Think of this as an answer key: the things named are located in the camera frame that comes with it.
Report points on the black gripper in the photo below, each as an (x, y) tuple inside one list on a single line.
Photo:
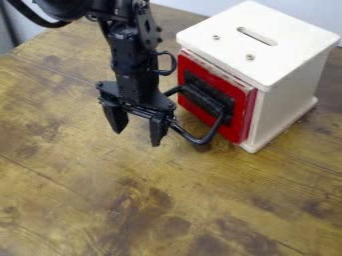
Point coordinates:
[(138, 67)]

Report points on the black metal drawer handle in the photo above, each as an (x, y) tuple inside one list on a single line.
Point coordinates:
[(208, 100)]

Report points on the red wooden drawer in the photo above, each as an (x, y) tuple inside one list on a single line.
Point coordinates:
[(235, 130)]

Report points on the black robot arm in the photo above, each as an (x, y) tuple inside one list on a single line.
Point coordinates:
[(112, 14)]

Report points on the white wooden box cabinet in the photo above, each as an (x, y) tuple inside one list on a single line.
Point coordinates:
[(260, 58)]

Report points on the dark pole at left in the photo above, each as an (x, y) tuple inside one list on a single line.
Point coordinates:
[(8, 25)]

